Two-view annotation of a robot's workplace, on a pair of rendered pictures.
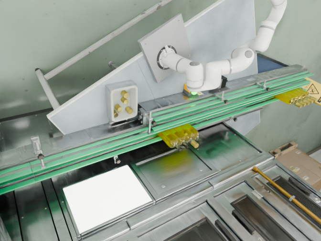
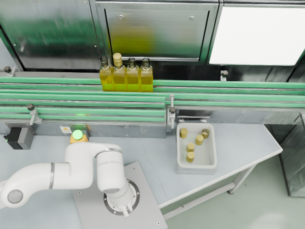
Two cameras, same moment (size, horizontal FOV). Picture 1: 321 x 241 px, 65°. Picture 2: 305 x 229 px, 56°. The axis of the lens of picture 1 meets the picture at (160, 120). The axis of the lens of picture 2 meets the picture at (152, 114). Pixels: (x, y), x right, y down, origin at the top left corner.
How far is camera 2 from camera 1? 0.78 m
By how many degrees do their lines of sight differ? 28
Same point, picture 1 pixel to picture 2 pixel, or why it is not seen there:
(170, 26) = not seen: outside the picture
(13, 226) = not seen: outside the picture
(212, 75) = (87, 167)
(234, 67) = (45, 175)
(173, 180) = (171, 20)
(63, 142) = (273, 116)
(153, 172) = (188, 42)
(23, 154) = not seen: outside the picture
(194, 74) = (118, 174)
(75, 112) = (251, 148)
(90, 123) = (231, 128)
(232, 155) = (44, 14)
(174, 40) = (108, 221)
